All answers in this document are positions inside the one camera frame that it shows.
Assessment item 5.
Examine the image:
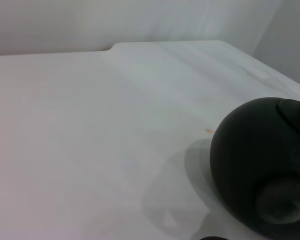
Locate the black round teapot with handle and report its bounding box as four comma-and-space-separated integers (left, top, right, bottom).
209, 86, 300, 225

